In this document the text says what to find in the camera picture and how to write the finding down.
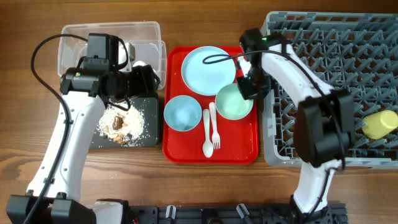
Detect white napkin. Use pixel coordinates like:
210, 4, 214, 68
133, 60, 147, 67

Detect mint green bowl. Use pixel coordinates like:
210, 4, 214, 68
215, 83, 254, 120

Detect rice and food scraps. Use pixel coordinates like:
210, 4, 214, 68
95, 106, 144, 147

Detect light blue bowl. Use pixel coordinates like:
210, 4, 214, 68
164, 95, 202, 132

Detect yellow plastic cup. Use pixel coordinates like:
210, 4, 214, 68
362, 110, 397, 140

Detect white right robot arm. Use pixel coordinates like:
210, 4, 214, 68
237, 28, 354, 223

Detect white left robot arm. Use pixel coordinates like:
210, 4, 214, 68
6, 33, 160, 223

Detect black food waste tray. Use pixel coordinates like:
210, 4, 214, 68
90, 93, 159, 149

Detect clear plastic waste bin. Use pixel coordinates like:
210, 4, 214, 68
57, 21, 167, 90

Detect grey dishwasher rack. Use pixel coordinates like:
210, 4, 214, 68
261, 11, 397, 169

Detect light blue plate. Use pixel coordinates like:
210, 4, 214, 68
181, 46, 236, 96

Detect white plastic fork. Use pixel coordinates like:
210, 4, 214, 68
209, 102, 221, 149

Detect red serving tray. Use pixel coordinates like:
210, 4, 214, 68
162, 46, 259, 165

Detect white plastic spoon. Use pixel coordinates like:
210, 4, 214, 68
203, 109, 213, 158

